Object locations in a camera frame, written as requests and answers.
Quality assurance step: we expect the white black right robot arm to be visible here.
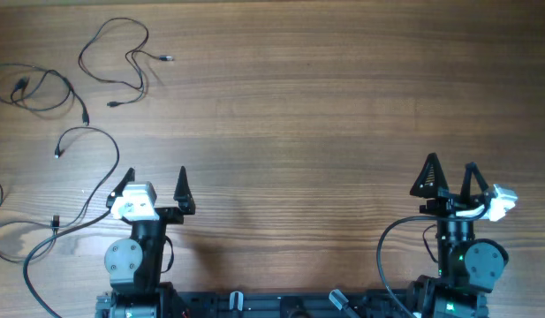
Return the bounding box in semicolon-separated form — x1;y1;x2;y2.
405;153;518;317

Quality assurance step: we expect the thick black usb cable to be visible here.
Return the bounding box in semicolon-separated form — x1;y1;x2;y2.
0;62;91;127

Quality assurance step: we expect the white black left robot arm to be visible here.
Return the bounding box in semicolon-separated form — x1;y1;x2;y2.
95;167;195;318

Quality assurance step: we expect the black aluminium base frame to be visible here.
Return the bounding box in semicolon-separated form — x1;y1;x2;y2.
95;290;406;318

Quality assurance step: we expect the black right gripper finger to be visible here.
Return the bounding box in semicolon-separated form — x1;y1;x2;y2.
458;162;490;204
410;153;449;198

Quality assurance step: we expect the black right camera cable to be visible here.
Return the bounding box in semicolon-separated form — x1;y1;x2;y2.
375;201;494;318

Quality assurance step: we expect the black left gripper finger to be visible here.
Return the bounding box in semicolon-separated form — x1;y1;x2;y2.
106;168;135;208
173;166;196;215

